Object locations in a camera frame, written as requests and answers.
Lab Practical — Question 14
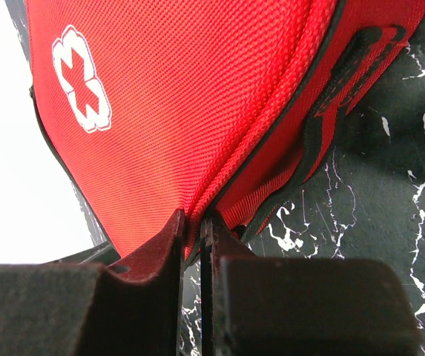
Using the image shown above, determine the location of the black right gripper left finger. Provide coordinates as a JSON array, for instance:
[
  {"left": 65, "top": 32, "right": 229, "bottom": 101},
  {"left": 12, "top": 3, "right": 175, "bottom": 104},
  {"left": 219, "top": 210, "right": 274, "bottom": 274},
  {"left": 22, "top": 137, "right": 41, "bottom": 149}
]
[{"left": 0, "top": 210, "right": 185, "bottom": 355}]

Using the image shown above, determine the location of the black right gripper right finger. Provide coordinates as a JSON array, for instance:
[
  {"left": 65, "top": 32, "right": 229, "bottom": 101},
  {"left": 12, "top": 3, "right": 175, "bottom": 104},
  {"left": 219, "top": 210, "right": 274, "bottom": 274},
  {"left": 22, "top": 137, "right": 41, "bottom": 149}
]
[{"left": 200, "top": 212, "right": 421, "bottom": 355}]

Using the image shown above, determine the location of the red black medicine case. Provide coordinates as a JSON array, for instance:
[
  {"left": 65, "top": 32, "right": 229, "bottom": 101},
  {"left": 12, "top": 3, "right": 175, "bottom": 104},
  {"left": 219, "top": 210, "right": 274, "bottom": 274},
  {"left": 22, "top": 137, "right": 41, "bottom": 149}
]
[{"left": 26, "top": 1, "right": 425, "bottom": 256}]

